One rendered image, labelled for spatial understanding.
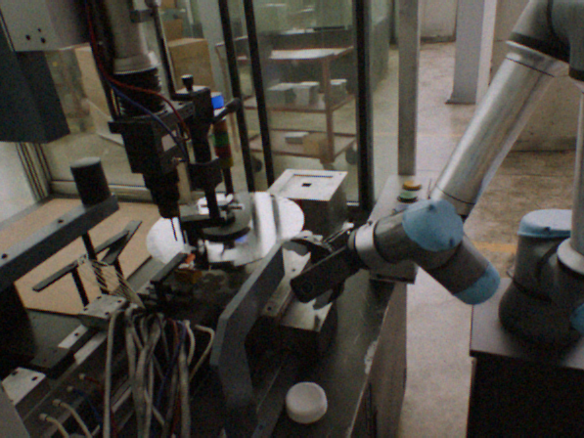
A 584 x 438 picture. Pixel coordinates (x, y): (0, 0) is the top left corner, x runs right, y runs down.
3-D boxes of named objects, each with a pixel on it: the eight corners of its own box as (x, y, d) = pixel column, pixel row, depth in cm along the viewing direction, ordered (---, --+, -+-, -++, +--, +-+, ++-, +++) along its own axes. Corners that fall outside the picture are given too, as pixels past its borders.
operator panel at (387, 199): (389, 222, 135) (389, 174, 128) (429, 226, 131) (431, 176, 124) (368, 279, 112) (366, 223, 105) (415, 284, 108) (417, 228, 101)
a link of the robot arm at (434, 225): (465, 261, 65) (424, 225, 62) (404, 277, 73) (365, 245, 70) (473, 218, 69) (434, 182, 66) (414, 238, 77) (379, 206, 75)
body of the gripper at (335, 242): (349, 268, 90) (397, 253, 80) (322, 290, 84) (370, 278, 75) (330, 233, 89) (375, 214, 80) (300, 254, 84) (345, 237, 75)
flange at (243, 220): (200, 217, 104) (198, 207, 103) (249, 209, 105) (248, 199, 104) (199, 241, 95) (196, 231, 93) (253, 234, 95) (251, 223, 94)
